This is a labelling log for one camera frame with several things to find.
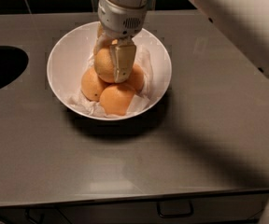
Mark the grey cabinet drawer front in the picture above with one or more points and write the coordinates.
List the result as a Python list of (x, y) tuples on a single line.
[(242, 207)]

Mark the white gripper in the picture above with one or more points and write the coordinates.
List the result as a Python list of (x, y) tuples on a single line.
[(120, 20)]

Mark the orange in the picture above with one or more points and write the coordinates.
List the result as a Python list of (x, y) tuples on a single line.
[(116, 98), (136, 78), (92, 85), (104, 66)]

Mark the black drawer handle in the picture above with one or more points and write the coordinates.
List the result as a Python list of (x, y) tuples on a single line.
[(174, 209)]

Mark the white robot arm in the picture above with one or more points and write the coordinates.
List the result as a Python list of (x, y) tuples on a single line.
[(244, 22)]

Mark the white ceramic bowl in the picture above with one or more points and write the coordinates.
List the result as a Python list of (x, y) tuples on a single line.
[(70, 56)]

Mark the white paper towel lining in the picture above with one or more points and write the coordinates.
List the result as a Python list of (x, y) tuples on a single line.
[(140, 102)]

